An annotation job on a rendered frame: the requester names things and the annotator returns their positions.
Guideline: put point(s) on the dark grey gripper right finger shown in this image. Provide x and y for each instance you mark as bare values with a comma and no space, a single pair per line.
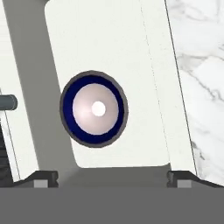
180,176

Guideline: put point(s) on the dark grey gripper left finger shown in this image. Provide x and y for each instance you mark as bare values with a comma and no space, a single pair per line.
43,177

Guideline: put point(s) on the black ribbed grille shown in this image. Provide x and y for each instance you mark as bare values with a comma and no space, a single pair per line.
4,157

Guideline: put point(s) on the white cupboard front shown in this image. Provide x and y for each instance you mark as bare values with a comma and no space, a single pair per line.
16,140

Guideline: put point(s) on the round dark blue disc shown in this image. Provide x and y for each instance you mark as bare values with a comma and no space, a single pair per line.
94,109

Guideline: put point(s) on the white rounded panel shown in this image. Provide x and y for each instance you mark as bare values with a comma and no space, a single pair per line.
116,40

